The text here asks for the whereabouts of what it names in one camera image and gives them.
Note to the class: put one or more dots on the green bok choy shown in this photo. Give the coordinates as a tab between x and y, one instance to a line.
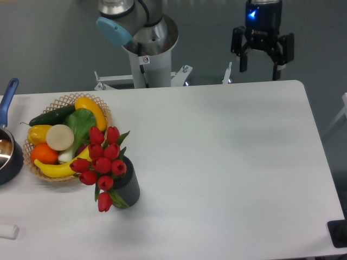
80	121

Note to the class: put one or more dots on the white cylinder object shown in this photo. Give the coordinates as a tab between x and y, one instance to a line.
8	231

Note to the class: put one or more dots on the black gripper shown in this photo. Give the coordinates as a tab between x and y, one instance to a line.
262	21

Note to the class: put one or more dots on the woven wicker basket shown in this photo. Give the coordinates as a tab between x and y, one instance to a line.
63	101

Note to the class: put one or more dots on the dark grey ribbed vase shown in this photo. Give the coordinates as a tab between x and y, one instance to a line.
127	187

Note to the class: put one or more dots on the yellow squash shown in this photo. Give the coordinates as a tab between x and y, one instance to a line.
91	105

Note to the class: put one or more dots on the red tulip bouquet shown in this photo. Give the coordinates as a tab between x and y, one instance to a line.
104	166

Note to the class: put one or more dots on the yellow banana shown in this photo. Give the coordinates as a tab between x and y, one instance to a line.
61	170

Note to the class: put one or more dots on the black device at table edge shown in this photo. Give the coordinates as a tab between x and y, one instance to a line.
337	230

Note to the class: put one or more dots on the orange fruit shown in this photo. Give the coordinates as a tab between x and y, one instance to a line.
44	154

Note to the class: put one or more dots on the green cucumber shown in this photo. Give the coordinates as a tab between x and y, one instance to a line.
53	117

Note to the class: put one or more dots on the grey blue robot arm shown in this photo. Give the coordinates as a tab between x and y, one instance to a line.
119	21

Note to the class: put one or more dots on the white metal base frame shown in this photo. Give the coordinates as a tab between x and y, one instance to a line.
178	78

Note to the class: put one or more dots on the beige round disc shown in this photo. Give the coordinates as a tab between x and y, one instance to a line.
59	137

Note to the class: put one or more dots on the blue handled saucepan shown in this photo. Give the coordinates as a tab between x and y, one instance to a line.
11	152

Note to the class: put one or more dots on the yellow bell pepper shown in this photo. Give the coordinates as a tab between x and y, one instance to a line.
37	134

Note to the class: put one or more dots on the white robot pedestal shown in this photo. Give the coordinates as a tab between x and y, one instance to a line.
150	54

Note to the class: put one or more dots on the white furniture piece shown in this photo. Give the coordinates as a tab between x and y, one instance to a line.
337	122

